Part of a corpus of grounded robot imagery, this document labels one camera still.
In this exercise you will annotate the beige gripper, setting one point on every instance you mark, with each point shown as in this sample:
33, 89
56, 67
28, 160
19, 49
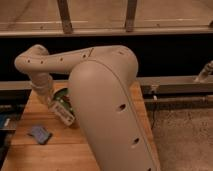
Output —
44, 93

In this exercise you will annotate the white bottle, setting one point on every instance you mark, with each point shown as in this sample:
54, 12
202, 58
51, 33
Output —
64, 114

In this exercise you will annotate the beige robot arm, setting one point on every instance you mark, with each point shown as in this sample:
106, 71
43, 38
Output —
99, 91

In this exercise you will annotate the blue sponge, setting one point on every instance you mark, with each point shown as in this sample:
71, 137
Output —
40, 134

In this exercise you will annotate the wooden table board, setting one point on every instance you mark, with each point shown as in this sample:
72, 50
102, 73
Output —
40, 153

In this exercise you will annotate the left metal post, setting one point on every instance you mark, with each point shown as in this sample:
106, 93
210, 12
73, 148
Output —
65, 16

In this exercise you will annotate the metal post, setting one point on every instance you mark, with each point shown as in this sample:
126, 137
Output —
130, 15
65, 16

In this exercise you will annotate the metal rail behind table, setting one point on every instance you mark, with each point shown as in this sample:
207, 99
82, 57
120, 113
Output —
175, 85

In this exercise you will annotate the right metal post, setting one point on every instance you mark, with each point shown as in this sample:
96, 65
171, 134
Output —
130, 15

